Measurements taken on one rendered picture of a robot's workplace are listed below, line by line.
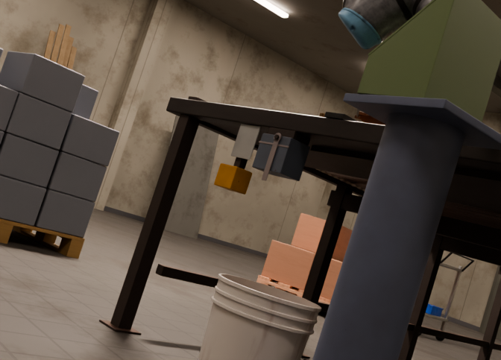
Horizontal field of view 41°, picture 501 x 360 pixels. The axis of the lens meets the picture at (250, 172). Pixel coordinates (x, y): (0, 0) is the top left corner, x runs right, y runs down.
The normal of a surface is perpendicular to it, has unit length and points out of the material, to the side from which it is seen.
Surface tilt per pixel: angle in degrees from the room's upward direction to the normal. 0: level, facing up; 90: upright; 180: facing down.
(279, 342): 93
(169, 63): 90
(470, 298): 90
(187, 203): 79
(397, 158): 90
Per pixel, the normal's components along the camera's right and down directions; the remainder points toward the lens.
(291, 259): -0.37, -0.19
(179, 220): 0.66, -0.04
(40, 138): 0.69, 0.17
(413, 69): -0.68, -0.27
